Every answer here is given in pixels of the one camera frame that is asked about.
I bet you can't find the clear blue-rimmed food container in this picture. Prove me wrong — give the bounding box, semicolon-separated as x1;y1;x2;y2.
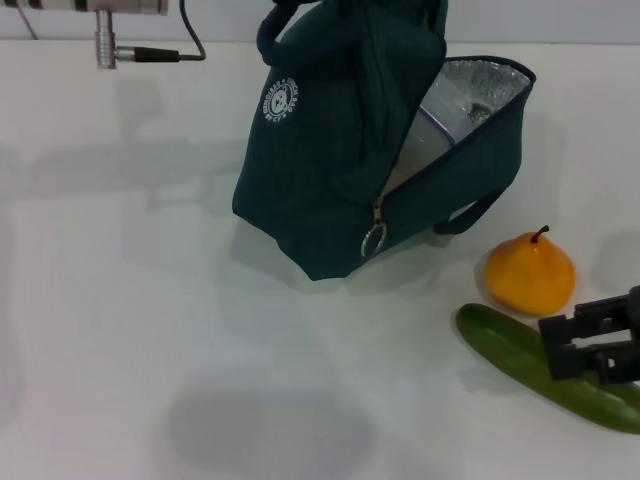
388;74;486;189

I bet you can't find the orange pear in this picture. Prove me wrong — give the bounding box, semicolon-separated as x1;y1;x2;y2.
483;224;577;317

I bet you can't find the dark teal lunch bag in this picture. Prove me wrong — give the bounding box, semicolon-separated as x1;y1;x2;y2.
232;0;538;282

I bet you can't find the green cucumber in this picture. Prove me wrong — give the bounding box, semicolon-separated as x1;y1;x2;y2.
455;302;640;435

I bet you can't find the left arm silver cable plug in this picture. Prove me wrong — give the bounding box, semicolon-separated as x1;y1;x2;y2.
95;0;207;71

